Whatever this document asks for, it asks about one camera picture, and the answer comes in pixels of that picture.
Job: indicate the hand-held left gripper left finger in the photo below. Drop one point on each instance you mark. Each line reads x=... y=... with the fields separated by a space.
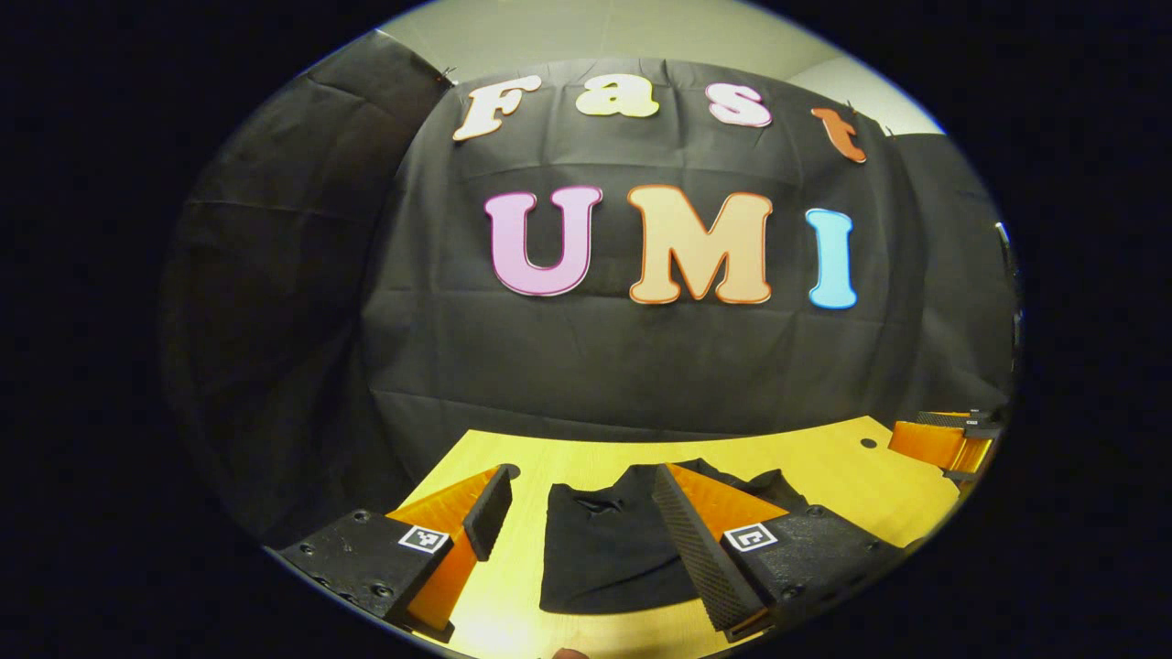
x=490 y=508

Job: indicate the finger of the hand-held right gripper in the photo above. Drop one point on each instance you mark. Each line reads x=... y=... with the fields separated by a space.
x=934 y=444

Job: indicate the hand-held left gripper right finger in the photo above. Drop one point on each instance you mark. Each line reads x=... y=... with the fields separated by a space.
x=696 y=549

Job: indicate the black coat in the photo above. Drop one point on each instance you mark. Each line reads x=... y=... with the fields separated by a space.
x=595 y=558

